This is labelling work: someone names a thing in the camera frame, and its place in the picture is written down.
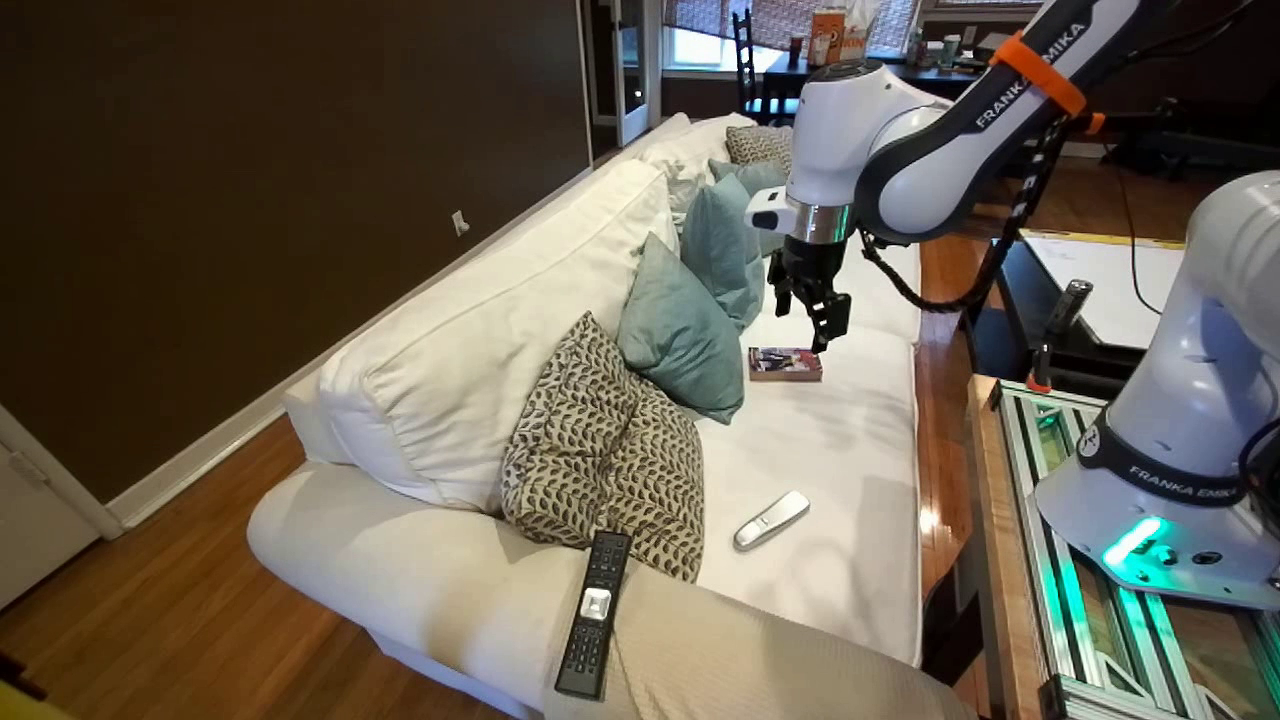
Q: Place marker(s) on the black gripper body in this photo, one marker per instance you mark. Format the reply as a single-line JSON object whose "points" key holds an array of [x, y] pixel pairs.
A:
{"points": [[809, 271]]}

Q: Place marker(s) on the silver remote control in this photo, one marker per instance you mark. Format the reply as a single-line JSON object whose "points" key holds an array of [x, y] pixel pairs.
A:
{"points": [[771, 523]]}

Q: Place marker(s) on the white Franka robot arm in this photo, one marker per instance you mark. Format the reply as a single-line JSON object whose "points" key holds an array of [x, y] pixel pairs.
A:
{"points": [[932, 145]]}

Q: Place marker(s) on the black remote control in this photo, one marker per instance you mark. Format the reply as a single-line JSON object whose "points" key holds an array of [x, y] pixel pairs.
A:
{"points": [[594, 622]]}

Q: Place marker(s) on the teal pillow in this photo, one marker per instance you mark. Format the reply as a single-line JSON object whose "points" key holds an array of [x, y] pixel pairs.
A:
{"points": [[762, 172], [720, 244], [682, 335]]}

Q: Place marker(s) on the white sofa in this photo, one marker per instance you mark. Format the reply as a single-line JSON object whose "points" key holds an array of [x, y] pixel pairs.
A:
{"points": [[824, 452]]}

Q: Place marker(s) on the grey patterned pillow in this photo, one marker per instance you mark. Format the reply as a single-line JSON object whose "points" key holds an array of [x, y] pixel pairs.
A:
{"points": [[759, 141]]}

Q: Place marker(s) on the white sofa back cushion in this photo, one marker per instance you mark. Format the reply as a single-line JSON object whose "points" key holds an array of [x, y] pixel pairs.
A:
{"points": [[466, 346], [682, 145]]}

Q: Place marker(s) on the black tripod stand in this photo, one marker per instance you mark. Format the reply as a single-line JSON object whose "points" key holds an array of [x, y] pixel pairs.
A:
{"points": [[1024, 302]]}

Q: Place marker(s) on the black chair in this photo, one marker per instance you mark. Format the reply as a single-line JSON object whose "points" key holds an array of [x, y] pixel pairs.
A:
{"points": [[743, 60]]}

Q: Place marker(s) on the orange box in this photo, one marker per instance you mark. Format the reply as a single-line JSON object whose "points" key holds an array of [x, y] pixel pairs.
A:
{"points": [[824, 42]]}

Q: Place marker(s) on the leaf patterned pillow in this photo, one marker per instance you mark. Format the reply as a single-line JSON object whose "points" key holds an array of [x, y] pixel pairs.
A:
{"points": [[586, 441]]}

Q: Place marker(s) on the white rug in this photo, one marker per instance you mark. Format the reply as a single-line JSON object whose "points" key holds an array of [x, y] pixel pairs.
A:
{"points": [[1095, 264]]}

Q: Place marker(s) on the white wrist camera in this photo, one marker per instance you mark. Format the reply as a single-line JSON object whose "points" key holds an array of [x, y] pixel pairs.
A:
{"points": [[766, 215]]}

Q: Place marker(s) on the white doorway frame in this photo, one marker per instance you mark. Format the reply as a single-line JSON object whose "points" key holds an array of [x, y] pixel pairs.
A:
{"points": [[648, 64]]}

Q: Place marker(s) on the white wall fitting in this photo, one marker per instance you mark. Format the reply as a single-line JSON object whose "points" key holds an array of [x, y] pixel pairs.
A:
{"points": [[463, 220]]}

